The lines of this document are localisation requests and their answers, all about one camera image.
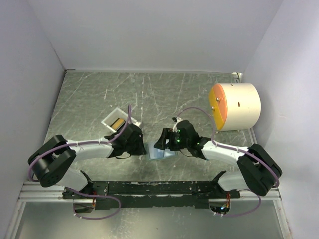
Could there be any green card holder wallet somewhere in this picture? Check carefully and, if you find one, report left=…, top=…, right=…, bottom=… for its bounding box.
left=145, top=142, right=178, bottom=161

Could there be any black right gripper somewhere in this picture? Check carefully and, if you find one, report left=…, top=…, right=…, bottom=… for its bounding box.
left=154, top=128, right=190, bottom=151

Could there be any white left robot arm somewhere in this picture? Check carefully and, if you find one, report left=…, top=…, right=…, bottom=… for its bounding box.
left=28, top=123, right=146, bottom=199

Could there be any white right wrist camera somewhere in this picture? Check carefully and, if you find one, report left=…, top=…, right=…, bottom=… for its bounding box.
left=172, top=117, right=183, bottom=132

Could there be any gold credit card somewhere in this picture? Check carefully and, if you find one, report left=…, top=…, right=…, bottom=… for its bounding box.
left=110, top=118, right=126, bottom=131

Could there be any white card tray box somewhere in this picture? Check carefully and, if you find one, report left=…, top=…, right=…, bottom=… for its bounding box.
left=101, top=107, right=128, bottom=135

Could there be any aluminium frame profile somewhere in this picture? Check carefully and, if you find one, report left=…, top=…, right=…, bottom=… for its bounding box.
left=18, top=181, right=64, bottom=202

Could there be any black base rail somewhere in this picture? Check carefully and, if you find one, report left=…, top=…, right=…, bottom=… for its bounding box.
left=62, top=171, right=241, bottom=212

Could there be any white cylinder with orange lid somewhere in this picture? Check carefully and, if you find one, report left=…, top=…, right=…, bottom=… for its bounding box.
left=209, top=83, right=261, bottom=131

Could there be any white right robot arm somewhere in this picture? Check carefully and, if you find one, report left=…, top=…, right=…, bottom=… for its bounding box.
left=154, top=118, right=283, bottom=198

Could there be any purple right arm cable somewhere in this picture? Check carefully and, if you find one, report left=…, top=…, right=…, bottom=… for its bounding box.
left=172, top=107, right=280, bottom=217

